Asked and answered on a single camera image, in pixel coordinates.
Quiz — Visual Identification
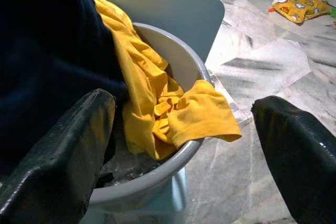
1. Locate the yellow shirt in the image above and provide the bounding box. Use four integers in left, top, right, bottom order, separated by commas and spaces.
85, 0, 243, 161

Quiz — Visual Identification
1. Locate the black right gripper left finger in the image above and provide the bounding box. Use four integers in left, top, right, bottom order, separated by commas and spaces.
0, 88, 117, 224

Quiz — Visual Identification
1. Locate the navy blue garment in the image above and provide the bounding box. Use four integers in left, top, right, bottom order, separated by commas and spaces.
0, 0, 129, 177

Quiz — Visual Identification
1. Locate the grey plastic basin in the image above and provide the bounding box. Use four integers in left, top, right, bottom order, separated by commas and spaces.
89, 22, 215, 213

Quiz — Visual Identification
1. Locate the pale blue child chair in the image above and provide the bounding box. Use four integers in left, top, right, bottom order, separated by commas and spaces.
73, 0, 226, 224

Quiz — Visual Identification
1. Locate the yellow patterned cushion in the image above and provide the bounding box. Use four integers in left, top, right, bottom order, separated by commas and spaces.
271, 0, 332, 24

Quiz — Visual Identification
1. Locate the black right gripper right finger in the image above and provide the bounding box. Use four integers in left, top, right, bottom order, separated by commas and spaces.
250, 95, 336, 224

